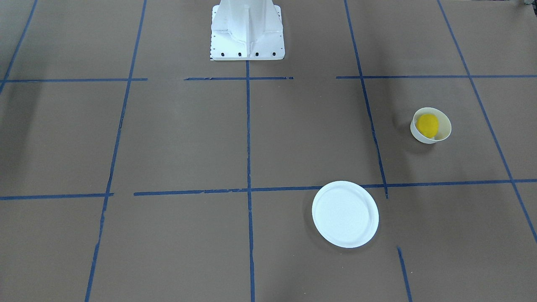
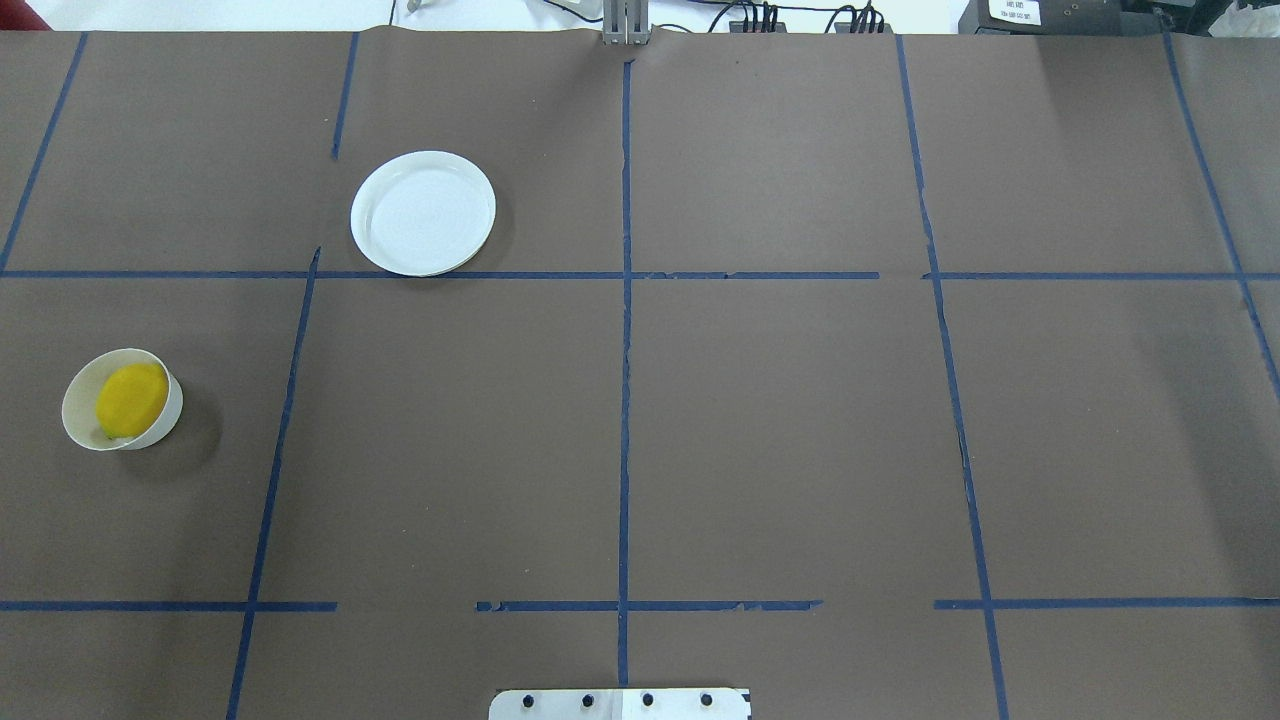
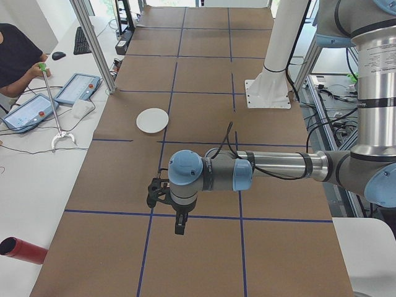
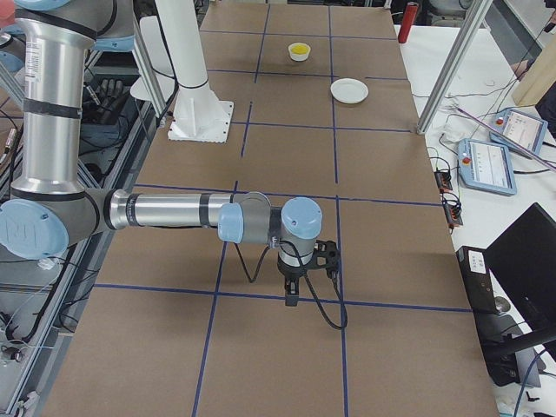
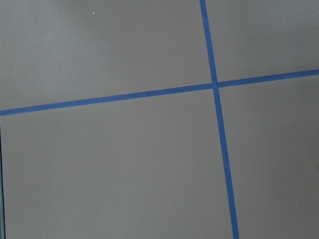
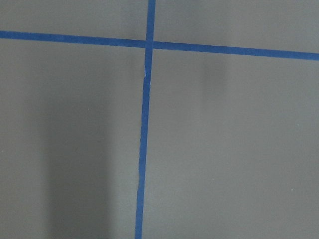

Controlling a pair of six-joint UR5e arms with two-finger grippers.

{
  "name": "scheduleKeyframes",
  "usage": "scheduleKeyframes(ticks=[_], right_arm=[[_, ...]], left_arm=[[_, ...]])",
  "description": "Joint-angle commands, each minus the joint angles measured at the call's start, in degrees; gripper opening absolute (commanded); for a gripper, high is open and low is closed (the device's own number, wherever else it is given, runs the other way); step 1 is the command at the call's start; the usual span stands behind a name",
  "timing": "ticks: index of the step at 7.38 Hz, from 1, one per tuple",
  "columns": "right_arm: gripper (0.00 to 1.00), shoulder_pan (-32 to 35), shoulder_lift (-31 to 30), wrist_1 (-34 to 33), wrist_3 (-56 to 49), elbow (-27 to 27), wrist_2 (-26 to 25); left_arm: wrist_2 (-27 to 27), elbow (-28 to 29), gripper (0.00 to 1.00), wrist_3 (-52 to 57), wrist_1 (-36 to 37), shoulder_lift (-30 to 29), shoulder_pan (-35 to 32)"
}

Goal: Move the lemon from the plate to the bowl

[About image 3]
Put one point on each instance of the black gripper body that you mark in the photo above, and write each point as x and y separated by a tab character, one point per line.
182	208

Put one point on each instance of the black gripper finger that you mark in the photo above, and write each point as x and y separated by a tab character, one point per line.
180	223

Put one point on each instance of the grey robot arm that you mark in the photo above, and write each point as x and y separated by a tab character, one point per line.
368	169

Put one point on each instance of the white round plate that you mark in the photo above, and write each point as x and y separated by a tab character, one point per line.
152	120

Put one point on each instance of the white crumpled cloth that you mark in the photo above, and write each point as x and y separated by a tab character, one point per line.
81	108

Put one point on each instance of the blue teach pendant far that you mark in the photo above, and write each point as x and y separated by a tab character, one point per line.
78	87

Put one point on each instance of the blue teach pendant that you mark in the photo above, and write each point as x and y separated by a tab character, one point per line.
78	87
28	115

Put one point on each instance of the red cylinder tube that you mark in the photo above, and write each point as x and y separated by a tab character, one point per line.
19	249

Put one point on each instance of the blue teach pendant near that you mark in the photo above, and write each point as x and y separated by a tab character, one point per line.
28	115

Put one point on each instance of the black keyboard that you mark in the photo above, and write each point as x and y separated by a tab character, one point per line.
81	45

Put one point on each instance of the black computer mouse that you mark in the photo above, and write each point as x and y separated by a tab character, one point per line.
57	55

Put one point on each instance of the reacher grabber tool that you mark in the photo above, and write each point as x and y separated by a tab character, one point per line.
61	133

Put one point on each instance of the seated person black shirt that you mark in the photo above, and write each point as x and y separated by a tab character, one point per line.
20	59

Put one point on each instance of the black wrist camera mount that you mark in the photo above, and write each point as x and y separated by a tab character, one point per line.
158	191

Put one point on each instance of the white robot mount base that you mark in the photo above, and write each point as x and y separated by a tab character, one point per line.
270	88

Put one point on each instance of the aluminium frame post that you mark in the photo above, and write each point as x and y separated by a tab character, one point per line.
82	15

